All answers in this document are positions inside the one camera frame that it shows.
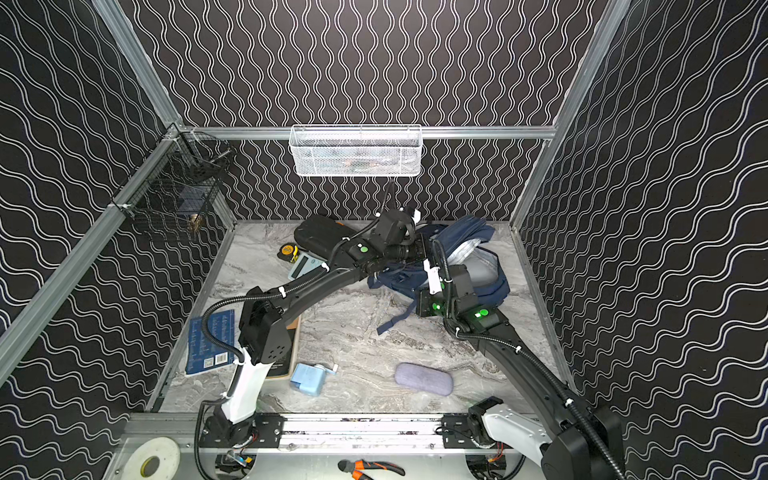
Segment purple glasses case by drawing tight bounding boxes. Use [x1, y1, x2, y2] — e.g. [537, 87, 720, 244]
[394, 363, 454, 396]

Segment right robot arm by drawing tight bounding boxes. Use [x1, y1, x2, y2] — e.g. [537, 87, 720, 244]
[427, 240, 626, 479]

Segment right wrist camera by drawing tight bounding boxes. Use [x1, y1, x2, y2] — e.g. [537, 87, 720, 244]
[423, 259, 449, 295]

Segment black zippered case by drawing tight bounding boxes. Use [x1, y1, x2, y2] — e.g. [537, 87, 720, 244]
[294, 215, 357, 261]

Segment brown black book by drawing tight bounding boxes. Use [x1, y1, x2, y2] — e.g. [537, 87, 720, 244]
[266, 317, 301, 381]

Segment white tape roll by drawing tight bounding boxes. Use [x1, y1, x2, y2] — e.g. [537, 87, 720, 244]
[121, 437, 181, 480]

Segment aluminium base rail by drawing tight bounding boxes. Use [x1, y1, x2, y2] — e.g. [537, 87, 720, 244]
[119, 411, 601, 454]

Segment orange handled pliers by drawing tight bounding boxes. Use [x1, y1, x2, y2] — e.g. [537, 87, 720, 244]
[337, 459, 406, 480]

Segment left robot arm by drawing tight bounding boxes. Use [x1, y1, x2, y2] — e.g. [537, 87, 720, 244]
[194, 203, 426, 449]

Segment teal calculator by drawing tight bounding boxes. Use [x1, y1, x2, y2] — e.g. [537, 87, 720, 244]
[288, 252, 324, 281]

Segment light blue pencil sharpener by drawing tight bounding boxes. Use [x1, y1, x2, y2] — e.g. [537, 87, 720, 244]
[290, 363, 338, 397]

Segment navy blue backpack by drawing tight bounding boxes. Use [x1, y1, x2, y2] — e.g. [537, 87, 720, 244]
[368, 216, 510, 335]

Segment blue book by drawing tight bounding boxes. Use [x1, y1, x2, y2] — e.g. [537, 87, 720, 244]
[185, 310, 235, 376]

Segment black wire basket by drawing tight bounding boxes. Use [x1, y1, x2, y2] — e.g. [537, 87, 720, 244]
[116, 131, 235, 243]

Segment yellow black tape measure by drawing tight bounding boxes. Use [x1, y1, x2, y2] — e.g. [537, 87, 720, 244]
[277, 243, 301, 264]

